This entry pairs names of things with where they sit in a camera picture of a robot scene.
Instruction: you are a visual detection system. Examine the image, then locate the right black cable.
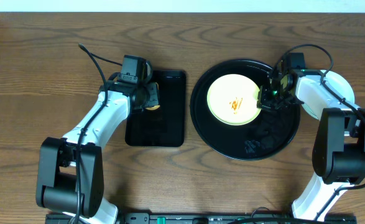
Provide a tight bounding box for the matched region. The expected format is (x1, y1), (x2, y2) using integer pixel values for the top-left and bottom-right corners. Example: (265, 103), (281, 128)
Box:
(272, 44), (365, 222)

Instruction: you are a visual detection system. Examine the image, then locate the pale green plate front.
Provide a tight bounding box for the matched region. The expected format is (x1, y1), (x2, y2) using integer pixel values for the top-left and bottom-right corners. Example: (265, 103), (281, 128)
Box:
(296, 72), (357, 120)

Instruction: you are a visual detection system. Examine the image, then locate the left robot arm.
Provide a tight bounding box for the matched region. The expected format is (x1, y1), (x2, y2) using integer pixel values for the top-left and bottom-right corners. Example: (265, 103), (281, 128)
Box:
(35, 73), (159, 223)

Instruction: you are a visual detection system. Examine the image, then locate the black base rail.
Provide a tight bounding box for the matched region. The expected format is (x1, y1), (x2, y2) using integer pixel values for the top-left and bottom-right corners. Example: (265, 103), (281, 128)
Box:
(45, 212), (358, 224)

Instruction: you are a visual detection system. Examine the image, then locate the yellow plate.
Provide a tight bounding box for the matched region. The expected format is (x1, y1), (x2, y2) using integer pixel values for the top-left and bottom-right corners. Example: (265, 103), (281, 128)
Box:
(206, 74), (261, 126)

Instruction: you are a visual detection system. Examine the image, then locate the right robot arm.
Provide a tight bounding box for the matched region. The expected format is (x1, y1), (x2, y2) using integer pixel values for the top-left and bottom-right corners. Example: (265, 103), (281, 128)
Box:
(257, 68), (365, 222)

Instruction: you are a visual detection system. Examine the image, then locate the black round tray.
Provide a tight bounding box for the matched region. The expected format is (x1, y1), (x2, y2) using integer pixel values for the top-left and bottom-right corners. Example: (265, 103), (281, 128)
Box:
(190, 59), (300, 161)

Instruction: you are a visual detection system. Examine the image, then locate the black rectangular tray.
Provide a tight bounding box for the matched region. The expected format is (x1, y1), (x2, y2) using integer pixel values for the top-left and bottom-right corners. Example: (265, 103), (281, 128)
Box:
(125, 70), (186, 147)

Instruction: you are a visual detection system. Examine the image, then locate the green yellow sponge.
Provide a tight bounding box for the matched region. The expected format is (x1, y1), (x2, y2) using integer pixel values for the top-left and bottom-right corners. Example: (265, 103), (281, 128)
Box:
(146, 105), (160, 111)

